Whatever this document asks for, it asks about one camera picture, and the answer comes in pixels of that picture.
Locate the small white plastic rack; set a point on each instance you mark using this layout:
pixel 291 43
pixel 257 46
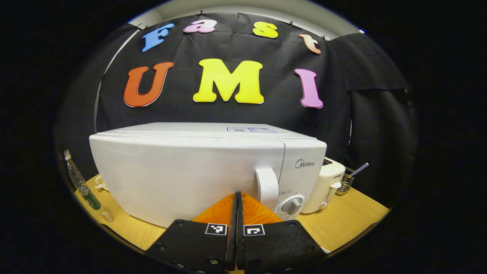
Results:
pixel 101 185

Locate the white microwave oven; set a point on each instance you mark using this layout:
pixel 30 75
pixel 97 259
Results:
pixel 171 171

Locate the clear glass bottle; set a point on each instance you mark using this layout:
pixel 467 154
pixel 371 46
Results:
pixel 74 173

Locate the white toaster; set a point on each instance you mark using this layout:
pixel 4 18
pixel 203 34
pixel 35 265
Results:
pixel 323 186

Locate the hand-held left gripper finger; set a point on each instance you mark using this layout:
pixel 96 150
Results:
pixel 240 236
pixel 233 236

